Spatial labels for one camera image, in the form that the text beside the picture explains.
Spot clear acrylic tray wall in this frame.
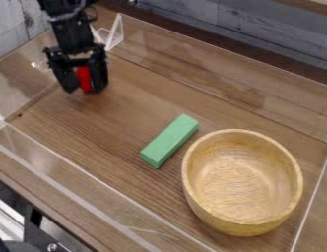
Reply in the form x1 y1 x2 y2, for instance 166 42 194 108
0 11 327 252

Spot light wooden bowl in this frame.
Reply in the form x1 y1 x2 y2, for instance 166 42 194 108
180 129 303 237

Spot black metal table bracket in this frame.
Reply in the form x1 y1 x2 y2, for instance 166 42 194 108
22 205 71 252

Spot clear acrylic corner bracket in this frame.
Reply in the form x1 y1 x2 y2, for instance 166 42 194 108
89 14 123 52

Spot green rectangular block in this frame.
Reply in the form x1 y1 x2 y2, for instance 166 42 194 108
139 114 199 168

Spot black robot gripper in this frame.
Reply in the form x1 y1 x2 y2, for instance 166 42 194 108
37 0 108 94

